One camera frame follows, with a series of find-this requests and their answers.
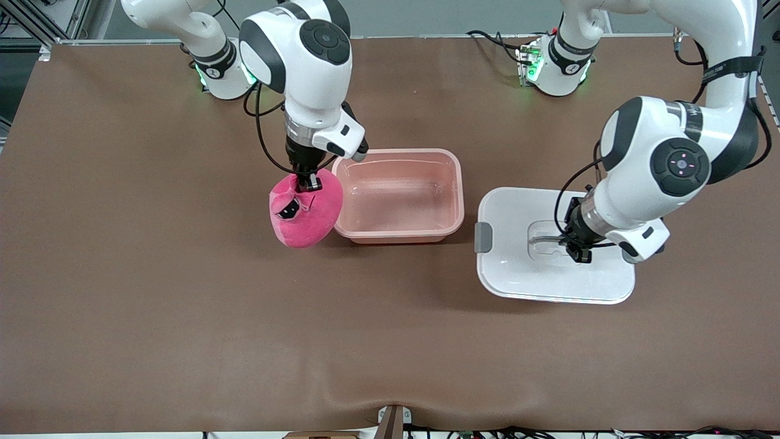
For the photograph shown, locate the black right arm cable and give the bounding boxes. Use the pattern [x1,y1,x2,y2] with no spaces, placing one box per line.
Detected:
[244,82,339,176]

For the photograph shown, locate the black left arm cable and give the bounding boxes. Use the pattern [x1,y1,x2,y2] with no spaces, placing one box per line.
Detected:
[553,27,773,251]

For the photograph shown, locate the black base cables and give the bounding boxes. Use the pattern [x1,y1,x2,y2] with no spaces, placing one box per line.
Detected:
[466,29,526,65]

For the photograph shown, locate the white plastic box lid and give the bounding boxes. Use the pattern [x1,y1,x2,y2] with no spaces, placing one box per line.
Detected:
[477,187,636,305]

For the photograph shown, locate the aluminium frame profile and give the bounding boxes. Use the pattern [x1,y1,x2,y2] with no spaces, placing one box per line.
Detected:
[0,0,92,48]

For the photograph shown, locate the pink plush toy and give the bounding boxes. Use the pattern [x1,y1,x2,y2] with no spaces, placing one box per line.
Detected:
[269,168,344,249]

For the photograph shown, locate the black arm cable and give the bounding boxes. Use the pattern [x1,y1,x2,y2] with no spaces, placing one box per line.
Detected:
[553,27,773,251]
[244,82,339,176]

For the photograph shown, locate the brown table mat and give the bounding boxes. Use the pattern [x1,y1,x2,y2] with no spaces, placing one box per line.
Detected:
[0,35,780,435]

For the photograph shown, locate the pink plastic storage box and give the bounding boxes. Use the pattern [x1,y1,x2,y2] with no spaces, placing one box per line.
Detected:
[332,148,466,244]

